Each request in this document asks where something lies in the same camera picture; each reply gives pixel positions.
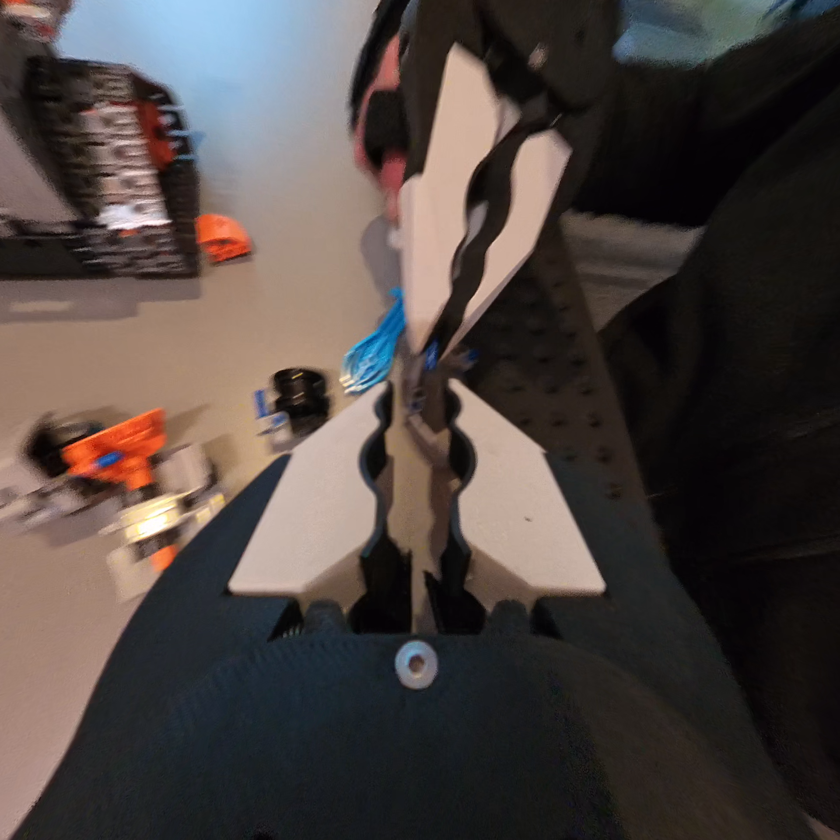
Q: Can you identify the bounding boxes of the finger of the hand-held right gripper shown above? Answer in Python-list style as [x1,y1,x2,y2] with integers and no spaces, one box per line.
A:
[399,48,524,357]
[451,126,574,343]

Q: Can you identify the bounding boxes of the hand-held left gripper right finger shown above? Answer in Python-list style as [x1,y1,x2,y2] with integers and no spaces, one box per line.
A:
[446,379,606,608]

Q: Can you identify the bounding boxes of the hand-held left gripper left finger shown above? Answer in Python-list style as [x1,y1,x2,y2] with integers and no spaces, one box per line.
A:
[226,381,395,602]

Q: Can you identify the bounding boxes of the black wheel brick assembly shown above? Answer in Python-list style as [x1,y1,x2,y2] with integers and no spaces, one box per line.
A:
[252,366,332,454]

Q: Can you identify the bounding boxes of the grey curved panel brick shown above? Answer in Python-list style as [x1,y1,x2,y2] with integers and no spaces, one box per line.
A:
[397,348,480,473]

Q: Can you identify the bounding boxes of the person's right forearm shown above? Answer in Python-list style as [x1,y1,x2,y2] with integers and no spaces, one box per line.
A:
[571,13,840,227]

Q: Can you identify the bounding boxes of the person's right hand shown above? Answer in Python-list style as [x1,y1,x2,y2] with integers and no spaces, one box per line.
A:
[353,34,405,223]

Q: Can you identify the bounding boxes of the blue brick separator tool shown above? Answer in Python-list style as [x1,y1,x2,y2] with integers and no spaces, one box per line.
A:
[343,287,406,395]

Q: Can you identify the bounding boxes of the grey orange brick assembly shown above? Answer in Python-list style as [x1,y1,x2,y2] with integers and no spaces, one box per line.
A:
[0,407,227,601]

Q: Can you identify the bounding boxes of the orange curved beam brick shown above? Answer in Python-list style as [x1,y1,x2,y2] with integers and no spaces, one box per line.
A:
[196,213,253,265]

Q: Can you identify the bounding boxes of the person's dark upper body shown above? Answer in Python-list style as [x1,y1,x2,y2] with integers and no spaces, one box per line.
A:
[594,98,840,840]

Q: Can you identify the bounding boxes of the grey orange tracked toy robot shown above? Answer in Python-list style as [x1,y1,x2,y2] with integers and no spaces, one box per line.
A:
[0,0,204,280]

